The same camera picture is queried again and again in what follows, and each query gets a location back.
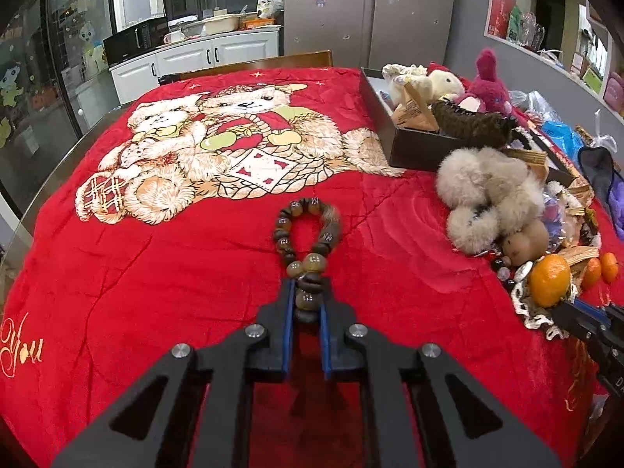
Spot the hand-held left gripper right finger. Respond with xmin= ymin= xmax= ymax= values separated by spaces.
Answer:
xmin=319 ymin=300 xmax=562 ymax=468

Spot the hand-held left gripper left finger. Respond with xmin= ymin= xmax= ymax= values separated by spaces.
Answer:
xmin=51 ymin=280 xmax=297 ymax=468

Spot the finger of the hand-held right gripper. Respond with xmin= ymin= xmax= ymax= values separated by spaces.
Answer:
xmin=568 ymin=301 xmax=613 ymax=325
xmin=553 ymin=303 xmax=608 ymax=345

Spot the large orange mandarin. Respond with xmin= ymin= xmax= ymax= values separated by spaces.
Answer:
xmin=530 ymin=253 xmax=572 ymax=309

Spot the brown bead bracelet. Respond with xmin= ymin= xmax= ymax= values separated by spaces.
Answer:
xmin=273 ymin=197 xmax=342 ymax=323

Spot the black shallow box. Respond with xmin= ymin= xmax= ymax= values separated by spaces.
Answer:
xmin=360 ymin=67 xmax=576 ymax=186

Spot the dark brown knitted hedgehog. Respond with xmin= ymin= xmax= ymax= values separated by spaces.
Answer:
xmin=431 ymin=100 xmax=518 ymax=149

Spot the magenta plush toy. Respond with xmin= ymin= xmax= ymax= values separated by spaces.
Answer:
xmin=456 ymin=49 xmax=532 ymax=128

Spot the white plush toy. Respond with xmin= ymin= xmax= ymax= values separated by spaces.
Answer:
xmin=383 ymin=63 xmax=466 ymax=108

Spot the small orange mandarin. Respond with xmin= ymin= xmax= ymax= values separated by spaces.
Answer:
xmin=582 ymin=257 xmax=603 ymax=289
xmin=599 ymin=252 xmax=619 ymax=284

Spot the white crocheted scrunchie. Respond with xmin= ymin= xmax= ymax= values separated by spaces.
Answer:
xmin=509 ymin=261 xmax=571 ymax=342

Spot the brown plush ball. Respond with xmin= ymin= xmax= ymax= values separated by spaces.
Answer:
xmin=502 ymin=219 xmax=551 ymax=266

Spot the purple cloth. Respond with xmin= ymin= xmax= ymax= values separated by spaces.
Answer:
xmin=607 ymin=175 xmax=624 ymax=239

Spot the red bear-print blanket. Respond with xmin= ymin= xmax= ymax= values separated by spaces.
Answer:
xmin=0 ymin=66 xmax=624 ymax=468

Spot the beige fur scrunchie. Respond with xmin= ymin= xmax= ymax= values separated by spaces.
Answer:
xmin=435 ymin=146 xmax=547 ymax=257

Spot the blue plastic bag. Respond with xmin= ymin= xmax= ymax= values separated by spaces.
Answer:
xmin=541 ymin=121 xmax=586 ymax=157

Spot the white plastic bag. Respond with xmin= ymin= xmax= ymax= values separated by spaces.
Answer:
xmin=592 ymin=110 xmax=617 ymax=149

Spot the large clear plastic bag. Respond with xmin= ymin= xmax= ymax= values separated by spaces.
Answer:
xmin=509 ymin=90 xmax=557 ymax=122

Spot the pink bag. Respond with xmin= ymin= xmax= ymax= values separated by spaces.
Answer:
xmin=603 ymin=72 xmax=624 ymax=103

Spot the brown pyramid paper packet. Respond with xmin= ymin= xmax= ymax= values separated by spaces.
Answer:
xmin=392 ymin=83 xmax=440 ymax=132

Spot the wooden chair back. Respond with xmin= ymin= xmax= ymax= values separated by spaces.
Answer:
xmin=158 ymin=50 xmax=333 ymax=86

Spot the white kitchen cabinet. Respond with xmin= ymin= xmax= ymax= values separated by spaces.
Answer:
xmin=110 ymin=27 xmax=284 ymax=105

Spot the beige wash basin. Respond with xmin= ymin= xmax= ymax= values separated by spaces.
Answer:
xmin=202 ymin=14 xmax=242 ymax=35

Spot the green box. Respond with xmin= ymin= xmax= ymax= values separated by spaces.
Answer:
xmin=507 ymin=6 xmax=525 ymax=42

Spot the silver refrigerator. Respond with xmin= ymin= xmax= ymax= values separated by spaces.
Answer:
xmin=283 ymin=0 xmax=459 ymax=69

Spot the red box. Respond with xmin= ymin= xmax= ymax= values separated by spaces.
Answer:
xmin=487 ymin=0 xmax=516 ymax=40

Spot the black microwave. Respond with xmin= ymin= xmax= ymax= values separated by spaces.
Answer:
xmin=103 ymin=17 xmax=169 ymax=66

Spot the black bead bracelet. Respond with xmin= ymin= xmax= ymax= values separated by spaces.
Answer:
xmin=490 ymin=253 xmax=522 ymax=298

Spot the white wall shelf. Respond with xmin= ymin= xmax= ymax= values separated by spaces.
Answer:
xmin=484 ymin=0 xmax=624 ymax=128

